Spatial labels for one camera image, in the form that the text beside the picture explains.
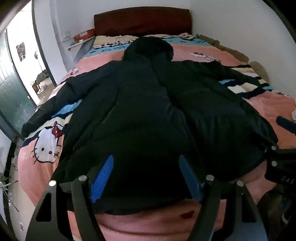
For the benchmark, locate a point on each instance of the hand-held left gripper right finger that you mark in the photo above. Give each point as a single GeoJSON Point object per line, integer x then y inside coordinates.
{"type": "Point", "coordinates": [189, 178]}

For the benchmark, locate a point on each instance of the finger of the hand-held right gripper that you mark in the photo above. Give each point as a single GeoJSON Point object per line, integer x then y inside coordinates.
{"type": "Point", "coordinates": [286, 124]}
{"type": "Point", "coordinates": [283, 154]}

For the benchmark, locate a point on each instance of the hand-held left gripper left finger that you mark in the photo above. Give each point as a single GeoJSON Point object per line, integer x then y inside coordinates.
{"type": "Point", "coordinates": [103, 178]}

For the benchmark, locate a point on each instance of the black hooded jacket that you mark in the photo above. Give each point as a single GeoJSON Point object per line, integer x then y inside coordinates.
{"type": "Point", "coordinates": [143, 111]}

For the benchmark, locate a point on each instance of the olive ribbed pillow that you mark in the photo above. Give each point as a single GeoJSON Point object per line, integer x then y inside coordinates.
{"type": "Point", "coordinates": [260, 70]}

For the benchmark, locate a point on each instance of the olive cloth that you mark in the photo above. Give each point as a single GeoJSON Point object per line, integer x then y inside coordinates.
{"type": "Point", "coordinates": [226, 48]}

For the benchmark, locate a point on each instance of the dark cloth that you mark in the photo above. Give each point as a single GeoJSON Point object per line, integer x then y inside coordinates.
{"type": "Point", "coordinates": [41, 77]}

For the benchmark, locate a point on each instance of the pink cartoon printed blanket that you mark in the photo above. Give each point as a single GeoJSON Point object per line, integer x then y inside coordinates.
{"type": "Point", "coordinates": [111, 55]}

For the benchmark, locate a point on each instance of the green door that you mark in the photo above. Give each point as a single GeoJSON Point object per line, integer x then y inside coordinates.
{"type": "Point", "coordinates": [9, 92]}

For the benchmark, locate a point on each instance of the red box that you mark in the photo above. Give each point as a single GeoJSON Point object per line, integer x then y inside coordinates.
{"type": "Point", "coordinates": [84, 35]}

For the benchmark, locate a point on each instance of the dark red headboard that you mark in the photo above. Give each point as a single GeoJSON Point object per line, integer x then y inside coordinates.
{"type": "Point", "coordinates": [143, 22]}

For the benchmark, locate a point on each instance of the white wall shelf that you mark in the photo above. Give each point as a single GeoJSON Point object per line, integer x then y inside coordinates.
{"type": "Point", "coordinates": [78, 44]}

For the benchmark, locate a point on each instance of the wall poster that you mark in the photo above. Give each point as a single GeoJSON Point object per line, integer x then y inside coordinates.
{"type": "Point", "coordinates": [20, 51]}

